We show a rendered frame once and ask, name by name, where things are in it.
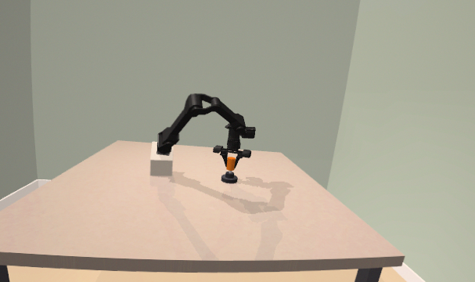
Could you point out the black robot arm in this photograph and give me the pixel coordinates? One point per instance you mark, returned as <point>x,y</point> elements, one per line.
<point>193,107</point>

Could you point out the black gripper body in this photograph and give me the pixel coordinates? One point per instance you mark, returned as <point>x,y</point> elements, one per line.
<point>233,145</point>

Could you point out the black round pedestal with silver shaft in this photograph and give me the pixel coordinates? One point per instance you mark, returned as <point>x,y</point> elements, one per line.
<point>229,177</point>

